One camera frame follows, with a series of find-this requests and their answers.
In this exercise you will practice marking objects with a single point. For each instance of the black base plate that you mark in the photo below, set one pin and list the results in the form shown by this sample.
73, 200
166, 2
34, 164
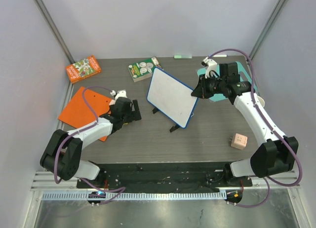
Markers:
211, 174

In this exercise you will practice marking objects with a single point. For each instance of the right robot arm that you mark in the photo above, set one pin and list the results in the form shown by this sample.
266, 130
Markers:
276, 151

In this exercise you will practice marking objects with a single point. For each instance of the teal cutting board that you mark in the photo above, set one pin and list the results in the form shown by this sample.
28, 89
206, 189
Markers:
236, 78

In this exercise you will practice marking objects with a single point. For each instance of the blue-framed whiteboard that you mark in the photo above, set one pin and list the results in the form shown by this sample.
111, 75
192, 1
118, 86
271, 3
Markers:
171, 97

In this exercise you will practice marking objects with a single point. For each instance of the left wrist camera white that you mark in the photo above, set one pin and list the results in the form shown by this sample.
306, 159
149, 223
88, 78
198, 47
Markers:
118, 94

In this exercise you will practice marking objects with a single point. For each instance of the white paper cup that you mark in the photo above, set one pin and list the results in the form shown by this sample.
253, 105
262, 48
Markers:
261, 101

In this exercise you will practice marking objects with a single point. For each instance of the blue marker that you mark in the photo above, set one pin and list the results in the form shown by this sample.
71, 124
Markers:
219, 56

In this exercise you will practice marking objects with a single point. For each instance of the aluminium front rail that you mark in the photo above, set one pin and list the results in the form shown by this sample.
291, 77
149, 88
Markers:
74, 189

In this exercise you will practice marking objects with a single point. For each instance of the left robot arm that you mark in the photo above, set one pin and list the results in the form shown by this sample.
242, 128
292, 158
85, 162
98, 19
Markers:
62, 155

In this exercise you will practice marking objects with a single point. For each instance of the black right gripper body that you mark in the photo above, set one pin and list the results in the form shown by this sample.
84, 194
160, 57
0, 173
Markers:
203, 87

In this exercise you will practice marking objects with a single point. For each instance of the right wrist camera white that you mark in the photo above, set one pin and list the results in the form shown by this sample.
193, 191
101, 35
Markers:
210, 67

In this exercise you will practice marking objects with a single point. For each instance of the green illustrated book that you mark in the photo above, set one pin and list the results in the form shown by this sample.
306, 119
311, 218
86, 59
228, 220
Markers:
144, 69

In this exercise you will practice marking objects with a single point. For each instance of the black whiteboard stand foot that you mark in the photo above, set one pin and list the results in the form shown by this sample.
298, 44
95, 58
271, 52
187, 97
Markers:
155, 110

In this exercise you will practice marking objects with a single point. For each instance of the orange illustrated book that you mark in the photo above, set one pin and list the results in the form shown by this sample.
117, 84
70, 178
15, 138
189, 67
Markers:
83, 69

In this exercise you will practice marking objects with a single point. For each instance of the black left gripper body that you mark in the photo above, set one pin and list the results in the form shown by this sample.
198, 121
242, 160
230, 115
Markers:
132, 116

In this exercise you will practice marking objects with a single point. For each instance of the green marker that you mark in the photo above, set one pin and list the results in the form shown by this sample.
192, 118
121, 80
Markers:
182, 56

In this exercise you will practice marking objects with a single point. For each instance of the orange folder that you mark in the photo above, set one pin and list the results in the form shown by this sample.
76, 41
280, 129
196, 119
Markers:
77, 114

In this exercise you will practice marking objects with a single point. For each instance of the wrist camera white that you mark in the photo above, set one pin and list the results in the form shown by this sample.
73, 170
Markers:
210, 67
118, 94

